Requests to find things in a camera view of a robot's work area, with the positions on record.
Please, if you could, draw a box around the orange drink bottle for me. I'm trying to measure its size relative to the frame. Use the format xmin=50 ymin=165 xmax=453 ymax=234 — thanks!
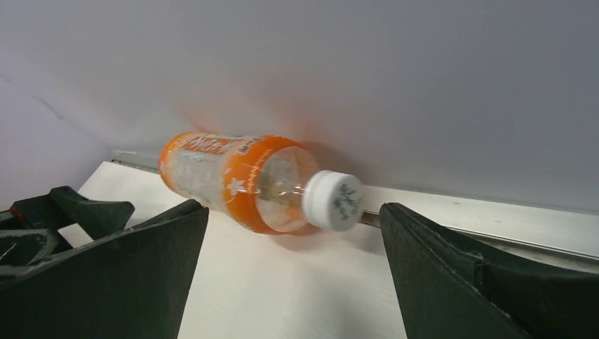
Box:
xmin=158 ymin=132 xmax=363 ymax=235

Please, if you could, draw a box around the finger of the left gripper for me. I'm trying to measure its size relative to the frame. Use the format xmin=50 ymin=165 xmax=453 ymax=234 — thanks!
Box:
xmin=1 ymin=210 xmax=70 ymax=280
xmin=9 ymin=186 xmax=135 ymax=239

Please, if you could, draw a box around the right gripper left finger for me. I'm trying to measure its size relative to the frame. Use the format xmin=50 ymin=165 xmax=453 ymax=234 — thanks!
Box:
xmin=1 ymin=200 xmax=209 ymax=338

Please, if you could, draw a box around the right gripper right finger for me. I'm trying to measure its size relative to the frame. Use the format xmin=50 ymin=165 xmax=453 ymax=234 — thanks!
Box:
xmin=379 ymin=203 xmax=598 ymax=338

